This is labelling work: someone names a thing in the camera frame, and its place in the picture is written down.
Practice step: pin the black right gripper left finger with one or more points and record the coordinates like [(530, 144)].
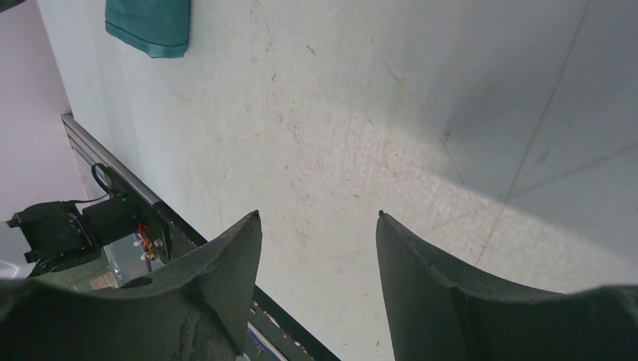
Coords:
[(194, 308)]

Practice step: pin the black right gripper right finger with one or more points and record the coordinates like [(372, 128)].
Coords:
[(441, 308)]

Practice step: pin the teal cloth napkin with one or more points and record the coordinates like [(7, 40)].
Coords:
[(158, 28)]

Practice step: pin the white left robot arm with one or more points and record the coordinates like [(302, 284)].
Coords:
[(61, 236)]

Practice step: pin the aluminium front frame rail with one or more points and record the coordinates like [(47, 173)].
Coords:
[(85, 145)]

